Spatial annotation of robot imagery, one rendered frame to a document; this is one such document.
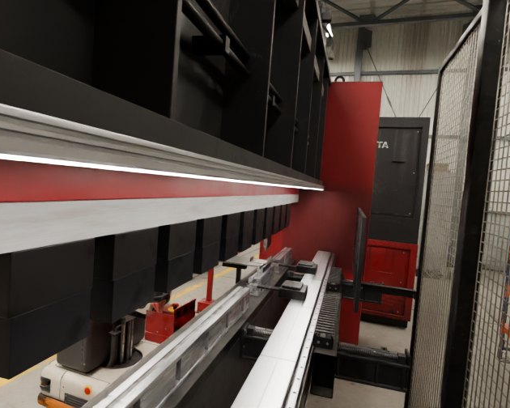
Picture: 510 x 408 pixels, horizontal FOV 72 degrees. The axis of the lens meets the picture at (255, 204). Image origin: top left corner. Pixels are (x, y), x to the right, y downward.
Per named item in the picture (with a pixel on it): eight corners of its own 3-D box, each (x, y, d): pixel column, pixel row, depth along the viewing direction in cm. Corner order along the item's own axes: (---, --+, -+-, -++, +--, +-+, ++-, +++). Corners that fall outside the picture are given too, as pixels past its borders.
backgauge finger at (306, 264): (273, 264, 211) (274, 256, 211) (316, 269, 204) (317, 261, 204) (269, 268, 199) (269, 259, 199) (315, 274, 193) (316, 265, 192)
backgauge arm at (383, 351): (244, 350, 151) (247, 317, 151) (404, 382, 135) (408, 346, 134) (239, 358, 144) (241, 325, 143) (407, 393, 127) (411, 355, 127)
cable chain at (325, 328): (323, 301, 143) (324, 291, 143) (337, 303, 141) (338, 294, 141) (312, 346, 101) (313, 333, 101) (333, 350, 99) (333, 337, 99)
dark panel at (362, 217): (352, 264, 271) (357, 207, 268) (354, 265, 270) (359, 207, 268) (353, 312, 162) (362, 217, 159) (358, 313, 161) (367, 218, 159)
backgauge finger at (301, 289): (251, 284, 164) (252, 274, 164) (307, 293, 158) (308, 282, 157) (244, 291, 153) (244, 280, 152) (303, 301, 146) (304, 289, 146)
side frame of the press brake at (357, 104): (257, 344, 324) (278, 90, 311) (354, 363, 302) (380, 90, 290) (250, 356, 299) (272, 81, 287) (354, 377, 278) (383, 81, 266)
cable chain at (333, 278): (330, 272, 194) (331, 265, 194) (341, 274, 193) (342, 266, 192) (325, 291, 158) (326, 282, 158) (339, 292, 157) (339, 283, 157)
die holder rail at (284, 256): (283, 258, 284) (284, 247, 284) (291, 259, 283) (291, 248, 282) (269, 272, 236) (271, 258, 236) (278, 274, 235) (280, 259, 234)
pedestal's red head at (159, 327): (167, 325, 190) (170, 292, 189) (193, 332, 184) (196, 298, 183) (144, 339, 171) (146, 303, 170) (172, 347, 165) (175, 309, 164)
